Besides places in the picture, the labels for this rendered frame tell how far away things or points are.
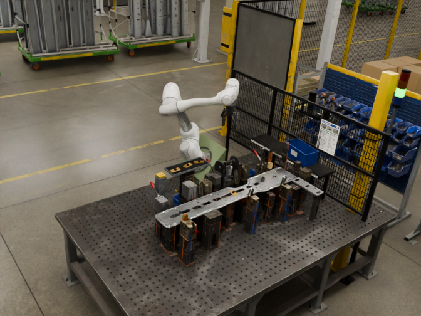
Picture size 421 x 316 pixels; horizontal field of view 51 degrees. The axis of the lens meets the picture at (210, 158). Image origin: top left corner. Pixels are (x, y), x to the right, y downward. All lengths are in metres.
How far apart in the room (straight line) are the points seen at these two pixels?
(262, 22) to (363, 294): 3.48
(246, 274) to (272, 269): 0.21
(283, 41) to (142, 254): 3.37
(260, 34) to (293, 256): 3.33
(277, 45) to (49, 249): 3.58
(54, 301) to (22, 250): 0.79
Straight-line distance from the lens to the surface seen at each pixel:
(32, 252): 4.74
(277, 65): 5.88
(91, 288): 3.93
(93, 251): 3.54
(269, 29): 5.95
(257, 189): 3.75
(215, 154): 4.24
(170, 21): 11.39
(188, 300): 3.15
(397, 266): 5.01
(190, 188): 3.49
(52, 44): 9.99
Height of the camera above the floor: 2.97
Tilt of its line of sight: 28 degrees down
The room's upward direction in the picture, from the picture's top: 4 degrees clockwise
